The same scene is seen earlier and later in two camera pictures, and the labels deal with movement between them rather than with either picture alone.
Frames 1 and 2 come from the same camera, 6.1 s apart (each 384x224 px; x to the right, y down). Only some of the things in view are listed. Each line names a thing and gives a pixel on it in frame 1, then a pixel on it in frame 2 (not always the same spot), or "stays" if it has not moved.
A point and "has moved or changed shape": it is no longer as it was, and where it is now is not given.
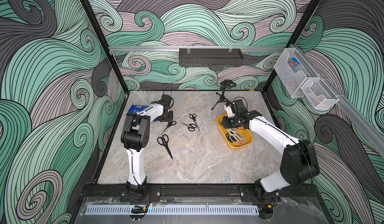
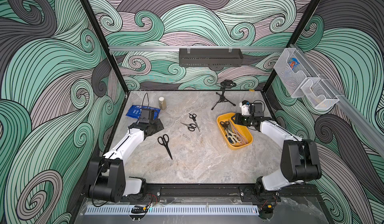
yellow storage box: (234, 145) stays
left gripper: (170, 119) → (159, 125)
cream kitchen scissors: (234, 136) stays
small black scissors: (193, 117) stays
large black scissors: (163, 141) stays
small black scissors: (170, 123) has moved or changed shape
